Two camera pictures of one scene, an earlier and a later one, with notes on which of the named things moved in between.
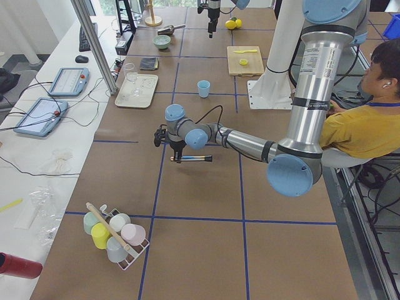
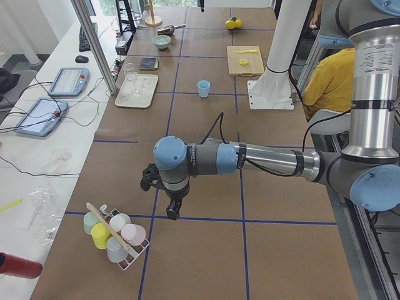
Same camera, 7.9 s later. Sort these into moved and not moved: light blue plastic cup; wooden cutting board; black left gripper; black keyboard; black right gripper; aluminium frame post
Moved: black right gripper; black left gripper
Not moved: wooden cutting board; aluminium frame post; light blue plastic cup; black keyboard
